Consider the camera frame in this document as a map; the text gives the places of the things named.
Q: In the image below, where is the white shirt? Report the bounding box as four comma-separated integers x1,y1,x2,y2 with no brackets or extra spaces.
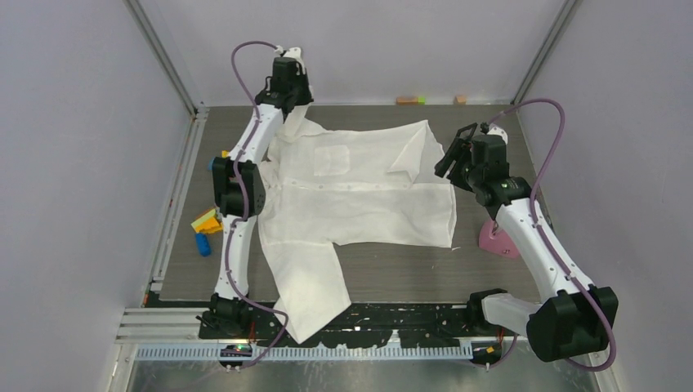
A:
257,109,457,343

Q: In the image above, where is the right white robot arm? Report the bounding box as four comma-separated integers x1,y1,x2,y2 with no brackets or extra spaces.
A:
435,122,619,362

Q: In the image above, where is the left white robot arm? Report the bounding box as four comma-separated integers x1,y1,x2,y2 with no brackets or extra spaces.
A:
199,51,313,339

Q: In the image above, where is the pink stand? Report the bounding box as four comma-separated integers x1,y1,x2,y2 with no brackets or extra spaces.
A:
478,219,520,259

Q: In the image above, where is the wooden block with green end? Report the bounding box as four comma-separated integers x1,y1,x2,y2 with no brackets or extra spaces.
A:
396,96,427,105

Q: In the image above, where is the toy brick pile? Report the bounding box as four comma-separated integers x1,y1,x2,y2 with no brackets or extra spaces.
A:
190,208,223,234

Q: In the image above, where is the blue toy brick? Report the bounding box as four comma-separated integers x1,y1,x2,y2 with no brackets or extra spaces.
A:
195,233,212,257

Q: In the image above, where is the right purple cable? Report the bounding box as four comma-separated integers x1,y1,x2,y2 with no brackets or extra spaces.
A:
481,97,619,372

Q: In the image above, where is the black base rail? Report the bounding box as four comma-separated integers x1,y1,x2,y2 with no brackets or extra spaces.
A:
196,300,513,349

